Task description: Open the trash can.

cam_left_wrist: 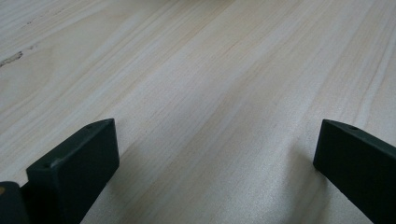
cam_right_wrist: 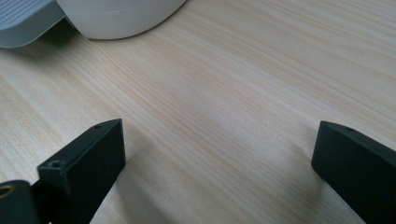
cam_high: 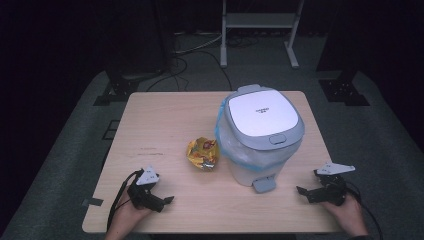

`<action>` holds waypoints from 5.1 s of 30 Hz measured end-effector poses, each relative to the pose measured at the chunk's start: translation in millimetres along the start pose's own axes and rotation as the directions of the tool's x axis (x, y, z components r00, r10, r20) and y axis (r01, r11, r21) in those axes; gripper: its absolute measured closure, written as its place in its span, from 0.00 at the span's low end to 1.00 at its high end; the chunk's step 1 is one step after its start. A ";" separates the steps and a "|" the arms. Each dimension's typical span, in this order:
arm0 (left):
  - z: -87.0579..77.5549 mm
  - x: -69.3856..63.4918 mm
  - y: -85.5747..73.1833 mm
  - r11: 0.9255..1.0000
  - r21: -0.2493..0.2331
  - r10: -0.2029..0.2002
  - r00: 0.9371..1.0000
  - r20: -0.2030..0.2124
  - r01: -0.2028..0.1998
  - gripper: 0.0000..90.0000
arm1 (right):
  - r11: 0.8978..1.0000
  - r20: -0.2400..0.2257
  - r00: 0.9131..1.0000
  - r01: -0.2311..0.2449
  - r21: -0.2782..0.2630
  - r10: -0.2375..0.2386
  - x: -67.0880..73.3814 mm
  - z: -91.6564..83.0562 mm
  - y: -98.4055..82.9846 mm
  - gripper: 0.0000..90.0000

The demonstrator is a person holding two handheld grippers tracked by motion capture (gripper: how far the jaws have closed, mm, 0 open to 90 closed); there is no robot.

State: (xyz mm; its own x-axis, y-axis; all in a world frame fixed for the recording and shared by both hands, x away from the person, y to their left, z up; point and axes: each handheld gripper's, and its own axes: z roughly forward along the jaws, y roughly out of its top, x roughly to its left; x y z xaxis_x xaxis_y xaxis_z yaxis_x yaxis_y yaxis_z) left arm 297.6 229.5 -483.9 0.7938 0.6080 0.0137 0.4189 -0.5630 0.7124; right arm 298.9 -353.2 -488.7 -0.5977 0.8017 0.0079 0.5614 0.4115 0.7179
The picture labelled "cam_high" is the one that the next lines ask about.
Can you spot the yellow snack wrapper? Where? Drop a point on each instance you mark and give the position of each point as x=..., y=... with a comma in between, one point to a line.
x=202, y=153

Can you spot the black stand base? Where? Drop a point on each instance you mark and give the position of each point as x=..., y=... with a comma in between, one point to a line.
x=126, y=83
x=343, y=90

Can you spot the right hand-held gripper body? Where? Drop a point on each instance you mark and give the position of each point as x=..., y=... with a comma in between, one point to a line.
x=331, y=186

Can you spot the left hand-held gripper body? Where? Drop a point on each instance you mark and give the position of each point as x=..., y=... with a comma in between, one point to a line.
x=144, y=186

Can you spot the person's left hand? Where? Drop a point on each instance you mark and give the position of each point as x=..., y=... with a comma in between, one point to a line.
x=128, y=215

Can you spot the dark floor plate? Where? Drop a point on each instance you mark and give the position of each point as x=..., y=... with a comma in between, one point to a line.
x=111, y=130

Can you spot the grey white pedal trash can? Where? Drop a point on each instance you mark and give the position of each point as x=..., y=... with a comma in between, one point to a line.
x=263, y=133

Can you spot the person's right hand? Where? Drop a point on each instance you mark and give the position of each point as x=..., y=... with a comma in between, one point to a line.
x=348, y=216

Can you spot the grey tape strip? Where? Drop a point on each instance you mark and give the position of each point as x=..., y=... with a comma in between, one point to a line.
x=92, y=202

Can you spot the blue translucent trash bag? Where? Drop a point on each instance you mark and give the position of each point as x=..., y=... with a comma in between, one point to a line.
x=240, y=150

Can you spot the white metal stand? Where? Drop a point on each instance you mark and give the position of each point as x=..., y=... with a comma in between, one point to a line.
x=256, y=20

